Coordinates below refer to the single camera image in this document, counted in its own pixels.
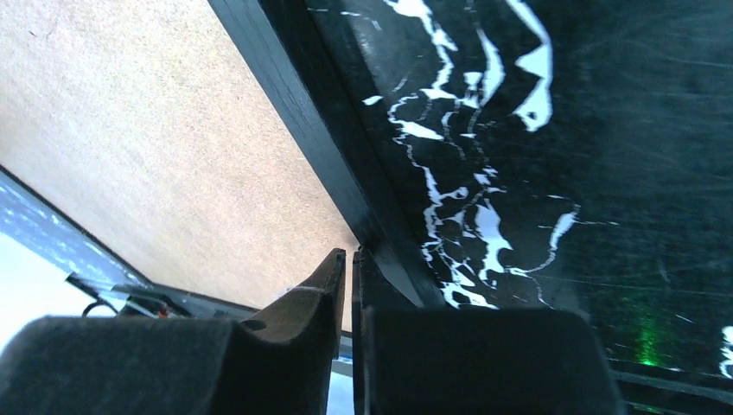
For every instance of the brown cardboard backing board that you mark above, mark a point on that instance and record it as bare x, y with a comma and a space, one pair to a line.
141, 121

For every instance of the black picture frame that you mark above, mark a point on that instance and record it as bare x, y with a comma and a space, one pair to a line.
286, 57

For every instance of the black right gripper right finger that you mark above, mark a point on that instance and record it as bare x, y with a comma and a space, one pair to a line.
476, 360

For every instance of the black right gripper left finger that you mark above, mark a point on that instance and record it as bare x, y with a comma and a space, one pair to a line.
277, 361

